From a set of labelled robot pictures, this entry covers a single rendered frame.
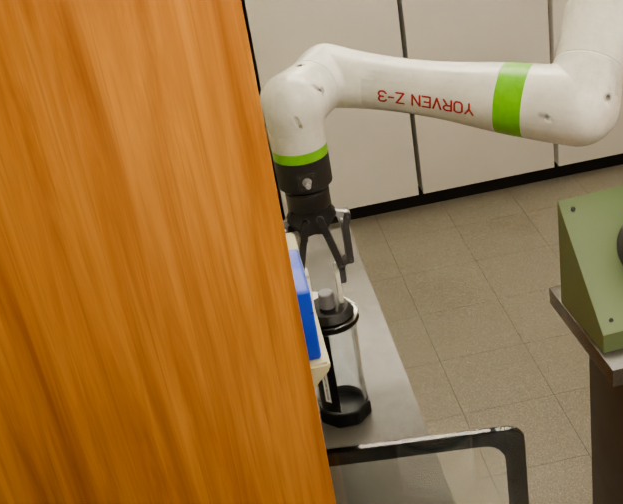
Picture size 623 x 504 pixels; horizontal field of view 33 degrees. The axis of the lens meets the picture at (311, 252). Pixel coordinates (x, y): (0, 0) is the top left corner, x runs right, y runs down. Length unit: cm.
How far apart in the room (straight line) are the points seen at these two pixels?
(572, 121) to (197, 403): 80
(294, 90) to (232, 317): 69
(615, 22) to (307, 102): 49
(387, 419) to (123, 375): 99
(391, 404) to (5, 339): 111
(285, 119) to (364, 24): 267
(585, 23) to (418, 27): 269
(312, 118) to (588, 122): 42
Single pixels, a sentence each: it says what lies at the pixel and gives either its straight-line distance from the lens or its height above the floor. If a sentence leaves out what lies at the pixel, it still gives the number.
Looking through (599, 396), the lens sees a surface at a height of 71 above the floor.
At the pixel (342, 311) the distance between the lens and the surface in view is 184.
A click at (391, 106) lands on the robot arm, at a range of 172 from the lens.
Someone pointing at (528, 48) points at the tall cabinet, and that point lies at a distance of 451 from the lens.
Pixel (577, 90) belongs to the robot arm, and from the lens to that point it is 161.
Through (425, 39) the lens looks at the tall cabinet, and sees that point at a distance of 436.
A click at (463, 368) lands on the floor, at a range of 364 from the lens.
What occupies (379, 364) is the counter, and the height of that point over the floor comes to 94.
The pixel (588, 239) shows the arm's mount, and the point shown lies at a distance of 211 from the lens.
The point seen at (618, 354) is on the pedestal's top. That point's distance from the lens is 209.
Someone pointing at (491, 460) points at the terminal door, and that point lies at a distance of 124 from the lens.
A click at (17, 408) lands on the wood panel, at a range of 107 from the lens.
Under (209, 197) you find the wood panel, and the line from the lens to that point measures 94.
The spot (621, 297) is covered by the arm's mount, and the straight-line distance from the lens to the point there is 210.
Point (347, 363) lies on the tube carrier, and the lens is 188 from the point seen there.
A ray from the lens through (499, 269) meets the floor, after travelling 417.
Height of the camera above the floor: 217
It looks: 29 degrees down
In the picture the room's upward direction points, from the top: 10 degrees counter-clockwise
